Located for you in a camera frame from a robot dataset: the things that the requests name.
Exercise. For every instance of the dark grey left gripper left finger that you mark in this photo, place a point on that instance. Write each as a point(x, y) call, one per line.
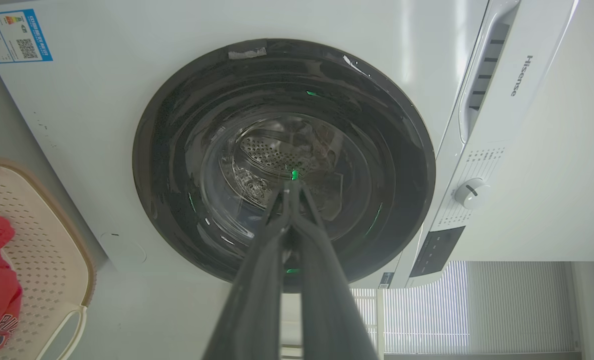
point(257, 295)

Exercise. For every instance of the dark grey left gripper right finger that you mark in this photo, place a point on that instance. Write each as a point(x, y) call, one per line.
point(327, 300)

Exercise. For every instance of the beige perforated laundry basket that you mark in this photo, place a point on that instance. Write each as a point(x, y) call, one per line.
point(42, 250)

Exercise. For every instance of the black washer display panel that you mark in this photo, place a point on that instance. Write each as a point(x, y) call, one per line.
point(436, 251)

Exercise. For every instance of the white vertical window blinds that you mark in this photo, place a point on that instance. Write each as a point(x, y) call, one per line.
point(477, 310)

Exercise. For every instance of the round dark glass washer door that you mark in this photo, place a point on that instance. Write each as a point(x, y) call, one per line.
point(217, 150)

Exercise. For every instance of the white round control knob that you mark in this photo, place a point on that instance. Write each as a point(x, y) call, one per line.
point(471, 193)

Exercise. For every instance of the white Hisense washing machine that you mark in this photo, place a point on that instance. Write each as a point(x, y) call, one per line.
point(92, 125)

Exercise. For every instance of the blue energy label sticker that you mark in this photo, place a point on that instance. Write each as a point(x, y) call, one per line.
point(14, 36)

